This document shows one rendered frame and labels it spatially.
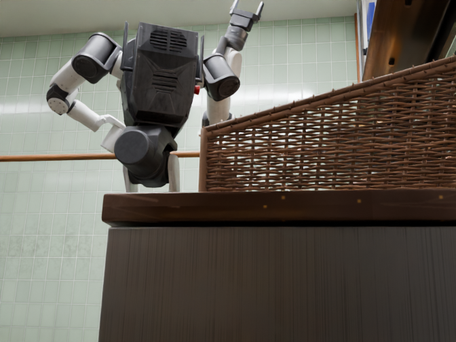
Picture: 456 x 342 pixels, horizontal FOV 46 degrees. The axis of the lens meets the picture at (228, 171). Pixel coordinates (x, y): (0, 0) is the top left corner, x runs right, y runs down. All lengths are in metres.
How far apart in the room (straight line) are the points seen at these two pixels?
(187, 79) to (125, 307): 1.31
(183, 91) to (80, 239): 2.17
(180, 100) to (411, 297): 1.35
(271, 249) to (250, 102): 3.26
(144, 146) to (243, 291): 1.16
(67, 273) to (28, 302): 0.31
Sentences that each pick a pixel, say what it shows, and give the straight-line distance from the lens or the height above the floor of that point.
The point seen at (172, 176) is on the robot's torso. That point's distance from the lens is 1.77.
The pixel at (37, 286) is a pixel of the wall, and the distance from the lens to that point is 3.85.
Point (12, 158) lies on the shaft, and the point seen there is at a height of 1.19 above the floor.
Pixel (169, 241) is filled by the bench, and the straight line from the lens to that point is 0.52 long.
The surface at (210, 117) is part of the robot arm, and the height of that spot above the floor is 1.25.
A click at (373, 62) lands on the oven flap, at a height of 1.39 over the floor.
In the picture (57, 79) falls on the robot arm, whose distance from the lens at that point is 2.07.
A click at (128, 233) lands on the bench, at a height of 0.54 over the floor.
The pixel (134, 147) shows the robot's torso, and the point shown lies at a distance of 1.63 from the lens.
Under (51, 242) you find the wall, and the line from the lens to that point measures 3.85.
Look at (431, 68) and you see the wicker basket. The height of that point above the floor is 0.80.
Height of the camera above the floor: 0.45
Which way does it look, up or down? 17 degrees up
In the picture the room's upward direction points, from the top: 2 degrees clockwise
